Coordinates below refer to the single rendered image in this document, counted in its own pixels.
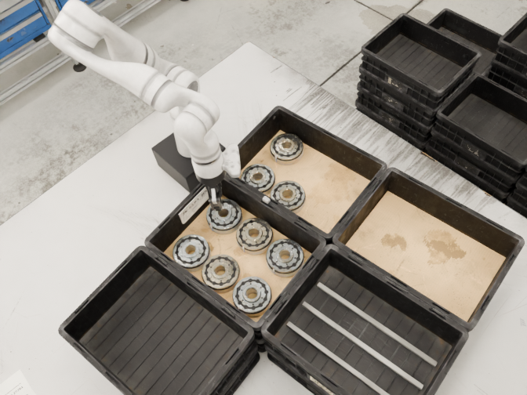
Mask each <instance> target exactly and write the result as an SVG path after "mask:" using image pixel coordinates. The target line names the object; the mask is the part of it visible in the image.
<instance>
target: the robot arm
mask: <svg viewBox="0 0 527 395"><path fill-rule="evenodd" d="M102 35H103V37H104V39H105V42H106V44H107V50H108V53H109V56H110V58H111V60H105V59H103V58H100V57H98V56H96V55H94V54H92V51H93V49H94V47H95V46H96V44H97V42H98V41H99V40H100V38H101V37H102ZM48 38H49V40H50V41H51V42H52V43H53V45H54V46H55V47H57V48H58V49H59V50H60V51H61V52H63V53H65V54H67V55H68V56H69V57H71V58H73V59H75V60H77V61H78V62H79V63H82V64H83V65H85V66H87V67H88V68H90V69H92V70H93V71H95V72H96V73H98V74H101V75H102V76H104V77H105V78H108V79H109V80H111V81H113V82H115V83H117V84H119V85H120V86H122V87H123V88H125V89H127V90H129V91H130V92H131V93H133V94H134V95H136V96H138V97H139V98H140V99H142V101H144V102H145V103H147V104H148V105H150V106H151V107H153V108H154V109H155V110H157V111H158V112H160V113H166V112H168V111H169V115H170V118H171V122H172V126H173V132H174V136H175V140H176V146H177V150H178V152H179V153H180V154H181V155H182V156H184V157H186V158H191V161H192V165H193V167H194V172H195V175H196V177H197V179H198V181H199V182H200V183H202V184H204V185H205V188H206V189H207V191H208V195H209V203H210V205H211V208H212V210H214V209H215V211H217V212H218V211H222V210H223V205H222V200H221V197H222V187H221V181H222V180H223V179H224V177H225V176H226V173H228V174H229V175H230V176H231V177H232V178H238V177H239V176H240V175H241V164H240V156H239V150H238V145H237V144H236V143H232V144H229V145H228V146H227V148H226V150H225V151H224V152H222V151H221V149H220V144H219V140H218V138H217V135H216V133H215V132H214V131H213V130H212V129H211V128H212V127H213V126H214V125H215V123H216V122H217V121H218V119H219V117H220V109H219V107H218V106H217V104H216V103H215V102H214V101H213V100H212V99H211V98H209V97H208V96H206V95H203V94H201V93H200V83H199V80H198V76H197V75H196V74H194V73H192V72H190V71H189V70H187V69H185V68H183V67H181V66H180V65H177V64H175V63H171V62H169V61H167V60H164V59H162V58H160V57H159V56H158V54H157V53H156V52H155V50H154V49H152V48H151V47H150V46H149V45H147V44H146V43H144V42H142V41H141V40H139V39H138V38H136V37H134V36H132V35H131V34H129V33H127V32H125V31H124V30H122V29H121V28H120V27H118V26H116V25H115V24H113V23H112V22H111V21H109V19H107V18H106V17H105V16H103V15H102V14H100V13H99V12H97V11H96V10H95V9H94V8H93V7H91V6H89V5H87V4H86V3H84V2H82V1H79V0H69V1H68V2H67V3H66V4H65V5H64V7H63V8H62V10H61V11H60V13H59V15H58V16H57V18H56V19H55V21H54V23H53V25H52V26H51V28H50V29H49V32H48ZM218 191H219V192H218ZM217 192H218V193H217Z"/></svg>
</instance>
